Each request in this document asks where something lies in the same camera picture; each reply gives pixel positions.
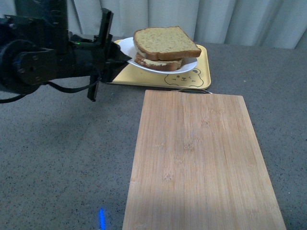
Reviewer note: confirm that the bamboo cutting board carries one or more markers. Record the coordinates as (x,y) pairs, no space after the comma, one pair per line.
(198,166)

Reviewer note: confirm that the yellow bear tray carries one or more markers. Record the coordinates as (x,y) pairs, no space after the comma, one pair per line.
(196,78)

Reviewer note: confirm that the white round plate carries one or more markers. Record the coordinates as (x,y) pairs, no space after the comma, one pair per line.
(127,47)

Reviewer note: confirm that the bread slice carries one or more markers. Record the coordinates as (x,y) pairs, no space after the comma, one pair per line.
(158,64)
(172,40)

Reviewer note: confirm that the metal cutting board handle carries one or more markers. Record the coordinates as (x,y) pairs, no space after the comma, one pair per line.
(195,91)

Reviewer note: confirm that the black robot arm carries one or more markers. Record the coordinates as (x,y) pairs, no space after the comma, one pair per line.
(36,48)

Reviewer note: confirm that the fried egg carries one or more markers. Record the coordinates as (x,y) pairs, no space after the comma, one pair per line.
(151,51)

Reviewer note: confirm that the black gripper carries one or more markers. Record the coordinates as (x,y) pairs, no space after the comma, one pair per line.
(91,55)

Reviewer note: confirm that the grey curtain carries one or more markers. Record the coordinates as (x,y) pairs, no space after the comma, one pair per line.
(272,23)

